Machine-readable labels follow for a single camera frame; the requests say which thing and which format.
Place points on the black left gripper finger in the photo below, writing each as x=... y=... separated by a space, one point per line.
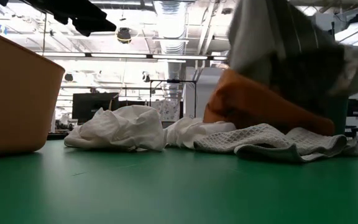
x=95 y=26

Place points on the orange plastic basket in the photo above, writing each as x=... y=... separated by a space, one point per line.
x=17 y=93

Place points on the white towel with red checks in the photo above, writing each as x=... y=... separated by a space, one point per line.
x=120 y=130

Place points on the plain white towel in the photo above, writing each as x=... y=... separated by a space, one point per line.
x=191 y=130

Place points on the orange towel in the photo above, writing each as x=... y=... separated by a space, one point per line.
x=253 y=105

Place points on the grey checked towel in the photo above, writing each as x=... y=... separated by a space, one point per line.
x=291 y=25

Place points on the green plastic basket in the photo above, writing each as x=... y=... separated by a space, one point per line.
x=337 y=118

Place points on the ceiling light strip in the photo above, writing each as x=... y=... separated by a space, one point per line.
x=179 y=57
x=220 y=58
x=120 y=55

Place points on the patterned white sheet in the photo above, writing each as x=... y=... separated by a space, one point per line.
x=166 y=109

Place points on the light grey waffle towel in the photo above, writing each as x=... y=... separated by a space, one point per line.
x=259 y=137

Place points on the small black monitor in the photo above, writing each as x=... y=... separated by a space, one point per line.
x=354 y=107

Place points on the corrugated ventilation duct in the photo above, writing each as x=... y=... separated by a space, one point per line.
x=171 y=31

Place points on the black metal frame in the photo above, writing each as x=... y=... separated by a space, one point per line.
x=172 y=81

